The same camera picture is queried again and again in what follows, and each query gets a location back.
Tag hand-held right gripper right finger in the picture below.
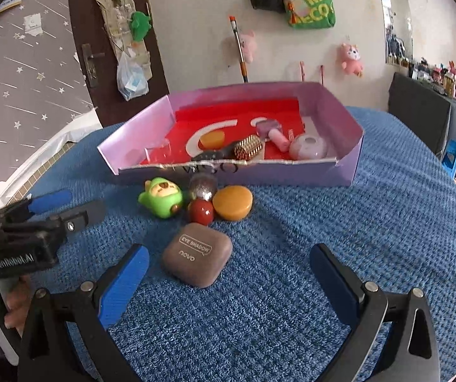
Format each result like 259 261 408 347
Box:
310 243 441 382

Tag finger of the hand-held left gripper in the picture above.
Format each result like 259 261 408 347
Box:
0 190 73 223
33 199 106 239

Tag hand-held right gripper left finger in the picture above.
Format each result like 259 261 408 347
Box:
17 244 151 382

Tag brown square eyeshadow case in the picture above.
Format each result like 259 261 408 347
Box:
161 225 233 288

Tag pink cardboard box red bottom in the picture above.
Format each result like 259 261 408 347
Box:
97 81 364 187

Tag orange round disc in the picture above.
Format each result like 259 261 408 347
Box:
199 131 226 149
212 186 253 221

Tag pink small brush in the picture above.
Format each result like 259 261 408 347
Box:
256 119 291 152

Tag person's left hand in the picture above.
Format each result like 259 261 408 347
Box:
4 275 33 328

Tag green cartoon toy figure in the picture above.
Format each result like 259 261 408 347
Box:
138 178 184 219

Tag clear plastic cup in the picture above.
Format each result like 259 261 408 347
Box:
144 138 172 162

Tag red ball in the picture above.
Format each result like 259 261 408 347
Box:
188 200 215 224

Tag dark glitter ball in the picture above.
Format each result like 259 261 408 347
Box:
189 174 218 202

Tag pink round case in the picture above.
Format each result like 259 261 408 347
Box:
289 134 328 160

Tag clear plastic bag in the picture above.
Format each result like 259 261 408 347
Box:
116 53 150 101

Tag blue plastic stool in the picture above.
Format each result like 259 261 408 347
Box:
442 138 456 178

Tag dark brown door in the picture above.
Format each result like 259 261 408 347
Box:
67 0 170 128

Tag green hanging toy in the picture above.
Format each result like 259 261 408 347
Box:
130 11 153 41

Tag hanging paper door organizer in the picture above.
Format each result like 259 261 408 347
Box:
94 0 153 84

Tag pink plush toy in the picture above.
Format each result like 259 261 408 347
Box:
339 43 364 77
238 30 257 63

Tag row of cosmetic bottles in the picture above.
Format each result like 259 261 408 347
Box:
411 58 456 108

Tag brass door handle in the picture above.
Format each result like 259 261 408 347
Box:
81 44 106 87

